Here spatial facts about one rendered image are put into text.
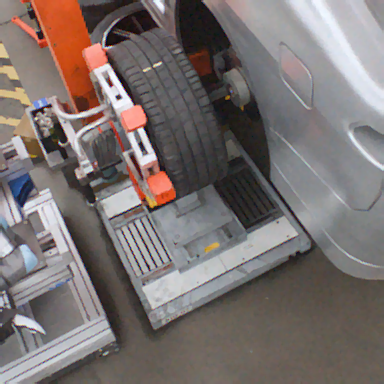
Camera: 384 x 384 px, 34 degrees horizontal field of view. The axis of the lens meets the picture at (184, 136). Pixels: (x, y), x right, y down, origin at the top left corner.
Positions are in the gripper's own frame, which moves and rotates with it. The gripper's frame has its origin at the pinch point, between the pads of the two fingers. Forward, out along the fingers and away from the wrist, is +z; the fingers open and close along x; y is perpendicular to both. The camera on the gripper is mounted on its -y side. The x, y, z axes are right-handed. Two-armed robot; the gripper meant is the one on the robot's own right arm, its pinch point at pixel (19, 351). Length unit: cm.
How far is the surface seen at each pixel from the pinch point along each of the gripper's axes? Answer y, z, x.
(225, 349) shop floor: 114, -3, -78
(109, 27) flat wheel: 56, -160, -136
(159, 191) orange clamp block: 26, -33, -71
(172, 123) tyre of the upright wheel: 5, -40, -84
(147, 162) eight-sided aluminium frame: 18, -41, -72
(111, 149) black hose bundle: 14, -51, -64
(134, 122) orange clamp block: 0, -46, -72
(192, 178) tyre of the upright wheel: 28, -32, -85
